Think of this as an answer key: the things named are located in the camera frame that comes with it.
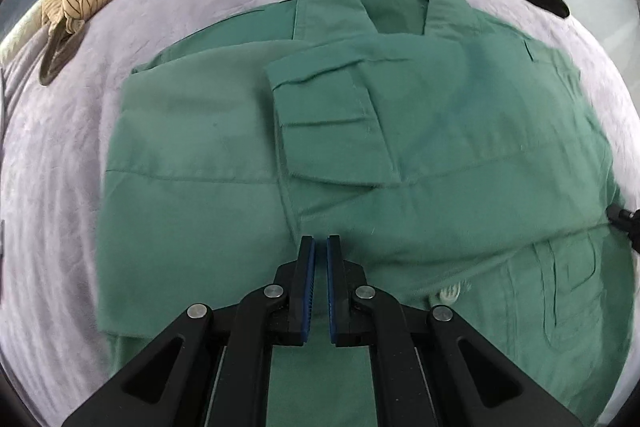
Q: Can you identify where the cream pillow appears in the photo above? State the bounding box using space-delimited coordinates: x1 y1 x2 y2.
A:
0 0 46 65

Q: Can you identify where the lavender embossed bedspread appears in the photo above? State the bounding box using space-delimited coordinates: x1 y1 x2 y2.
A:
0 0 640 408

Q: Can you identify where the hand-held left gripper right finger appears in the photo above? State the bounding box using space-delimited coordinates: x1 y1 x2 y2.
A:
326 234 586 427

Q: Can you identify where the green work jacket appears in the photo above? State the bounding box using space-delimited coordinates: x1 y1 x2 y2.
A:
95 0 632 427

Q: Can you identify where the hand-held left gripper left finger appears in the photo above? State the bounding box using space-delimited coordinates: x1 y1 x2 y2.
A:
61 234 317 427

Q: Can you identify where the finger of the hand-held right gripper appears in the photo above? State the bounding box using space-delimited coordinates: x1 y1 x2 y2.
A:
606 206 640 254

